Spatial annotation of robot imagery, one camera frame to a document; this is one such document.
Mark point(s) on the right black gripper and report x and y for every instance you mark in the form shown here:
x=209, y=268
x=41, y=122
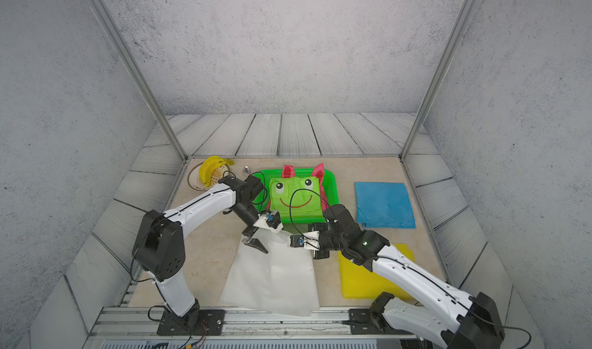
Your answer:
x=319, y=226

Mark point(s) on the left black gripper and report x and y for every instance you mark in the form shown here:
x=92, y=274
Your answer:
x=256, y=242

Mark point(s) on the white raincoat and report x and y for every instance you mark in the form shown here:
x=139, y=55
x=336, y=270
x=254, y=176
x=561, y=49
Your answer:
x=281, y=281

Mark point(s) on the green frog raincoat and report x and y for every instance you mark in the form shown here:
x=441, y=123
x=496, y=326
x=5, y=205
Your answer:
x=297, y=199

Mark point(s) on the pink rabbit raincoat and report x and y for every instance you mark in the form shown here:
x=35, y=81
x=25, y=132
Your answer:
x=319, y=172

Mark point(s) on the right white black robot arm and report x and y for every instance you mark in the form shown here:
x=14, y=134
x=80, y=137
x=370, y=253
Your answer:
x=446, y=316

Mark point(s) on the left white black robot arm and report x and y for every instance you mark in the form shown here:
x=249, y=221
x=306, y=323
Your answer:
x=159, y=247

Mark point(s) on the yellow folded raincoat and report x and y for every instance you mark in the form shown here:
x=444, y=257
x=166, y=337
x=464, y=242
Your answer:
x=358, y=283

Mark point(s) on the blue folded raincoat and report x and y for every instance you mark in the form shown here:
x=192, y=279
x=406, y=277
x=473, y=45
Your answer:
x=384, y=205

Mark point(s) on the round patterned plate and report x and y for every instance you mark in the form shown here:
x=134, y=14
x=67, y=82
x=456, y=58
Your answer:
x=195, y=182

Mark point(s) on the yellow banana bunch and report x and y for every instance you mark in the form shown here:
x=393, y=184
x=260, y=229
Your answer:
x=210, y=165

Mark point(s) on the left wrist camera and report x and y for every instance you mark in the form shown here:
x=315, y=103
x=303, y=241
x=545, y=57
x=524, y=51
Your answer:
x=270, y=221

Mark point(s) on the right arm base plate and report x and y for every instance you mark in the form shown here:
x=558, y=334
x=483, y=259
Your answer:
x=363, y=321

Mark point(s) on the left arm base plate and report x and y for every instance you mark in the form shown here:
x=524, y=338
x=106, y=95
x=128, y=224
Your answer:
x=203, y=322

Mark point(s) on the aluminium front rail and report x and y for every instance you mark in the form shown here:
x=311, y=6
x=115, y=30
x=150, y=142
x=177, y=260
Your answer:
x=135, y=327

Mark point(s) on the right aluminium frame post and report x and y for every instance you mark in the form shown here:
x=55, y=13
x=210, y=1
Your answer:
x=445, y=61

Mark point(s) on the aluminium frame post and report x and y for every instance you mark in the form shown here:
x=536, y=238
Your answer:
x=103, y=16
x=445, y=61

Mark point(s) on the left aluminium frame post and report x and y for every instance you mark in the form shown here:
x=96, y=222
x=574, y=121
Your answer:
x=103, y=16

